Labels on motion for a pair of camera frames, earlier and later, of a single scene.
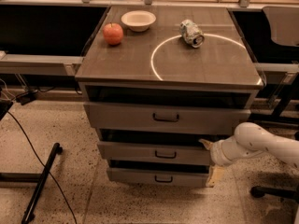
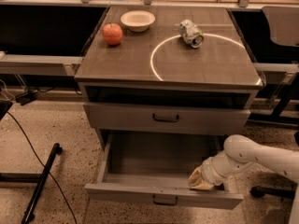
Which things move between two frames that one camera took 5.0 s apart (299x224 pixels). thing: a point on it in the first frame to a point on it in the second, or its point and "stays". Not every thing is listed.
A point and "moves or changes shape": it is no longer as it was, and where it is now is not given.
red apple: [113, 33] stays
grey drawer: [155, 152] moves or changes shape
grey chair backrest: [283, 23] stays
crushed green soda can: [192, 34] stays
